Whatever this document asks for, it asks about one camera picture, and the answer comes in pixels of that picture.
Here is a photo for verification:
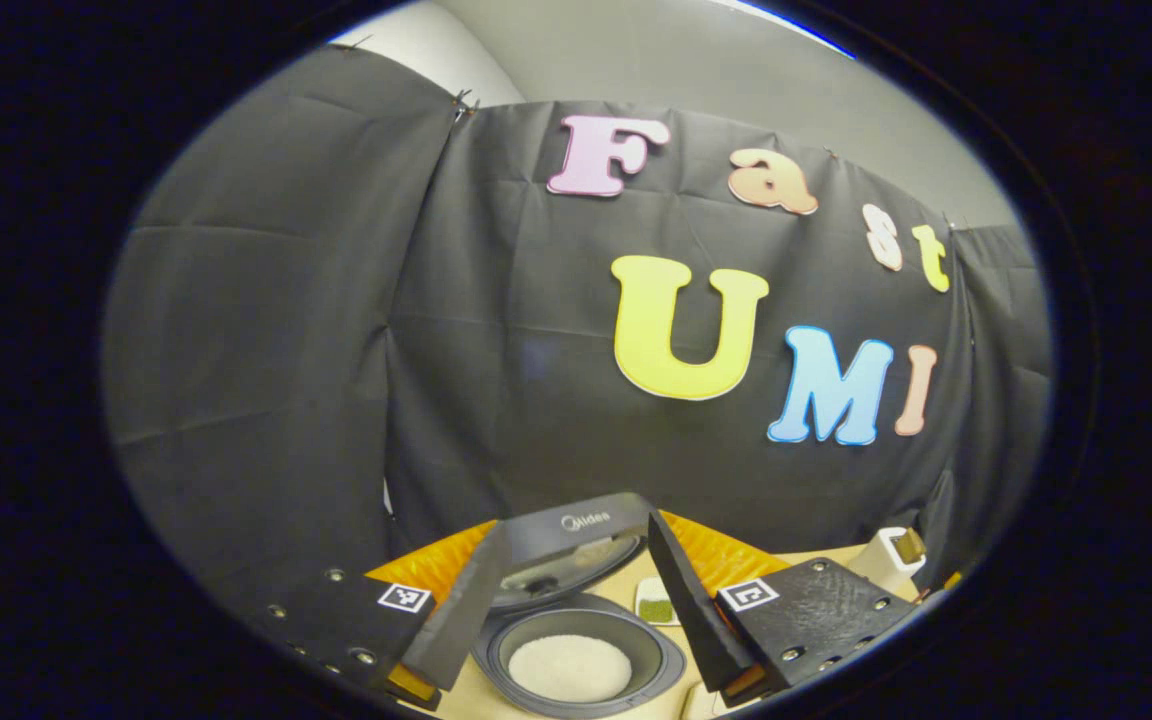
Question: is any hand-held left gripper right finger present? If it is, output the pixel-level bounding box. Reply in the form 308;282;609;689
646;508;922;709

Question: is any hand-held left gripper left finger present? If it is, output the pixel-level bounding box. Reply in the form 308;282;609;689
266;518;515;713

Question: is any grey rice cooker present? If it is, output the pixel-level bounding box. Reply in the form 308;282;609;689
471;490;687;719

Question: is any white uncooked rice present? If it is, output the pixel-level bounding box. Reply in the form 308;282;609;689
508;634;634;703

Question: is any white divided dish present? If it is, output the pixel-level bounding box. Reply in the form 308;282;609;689
633;575;682;628

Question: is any white toaster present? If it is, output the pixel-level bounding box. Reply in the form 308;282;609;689
846;527;929;601

